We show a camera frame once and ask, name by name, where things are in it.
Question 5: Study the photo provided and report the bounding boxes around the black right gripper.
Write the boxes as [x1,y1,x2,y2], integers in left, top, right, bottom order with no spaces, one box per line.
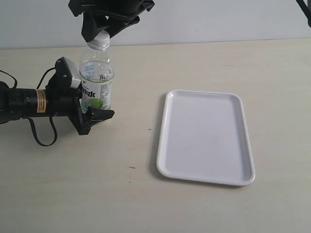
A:
[68,0,155,42]

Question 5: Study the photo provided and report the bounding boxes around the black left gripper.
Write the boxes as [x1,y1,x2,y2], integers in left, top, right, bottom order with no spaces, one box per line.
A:
[46,83,115,135]

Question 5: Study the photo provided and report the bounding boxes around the white bottle cap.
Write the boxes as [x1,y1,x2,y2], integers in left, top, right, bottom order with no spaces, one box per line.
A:
[87,30,110,48]

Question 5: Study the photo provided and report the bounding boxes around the clear plastic drink bottle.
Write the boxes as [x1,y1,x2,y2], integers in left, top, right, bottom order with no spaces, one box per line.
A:
[79,43,115,113]

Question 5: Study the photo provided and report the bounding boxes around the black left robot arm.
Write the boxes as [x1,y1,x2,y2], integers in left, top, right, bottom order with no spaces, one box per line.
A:
[0,83,115,136]

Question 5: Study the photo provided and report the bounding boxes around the white rectangular tray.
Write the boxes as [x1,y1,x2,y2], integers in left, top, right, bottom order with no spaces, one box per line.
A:
[156,89,256,186]

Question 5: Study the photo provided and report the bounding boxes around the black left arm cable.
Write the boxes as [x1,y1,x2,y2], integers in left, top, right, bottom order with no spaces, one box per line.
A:
[0,67,58,147]

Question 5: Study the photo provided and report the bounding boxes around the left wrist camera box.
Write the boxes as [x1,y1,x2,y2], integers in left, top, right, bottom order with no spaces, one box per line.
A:
[55,57,81,90]

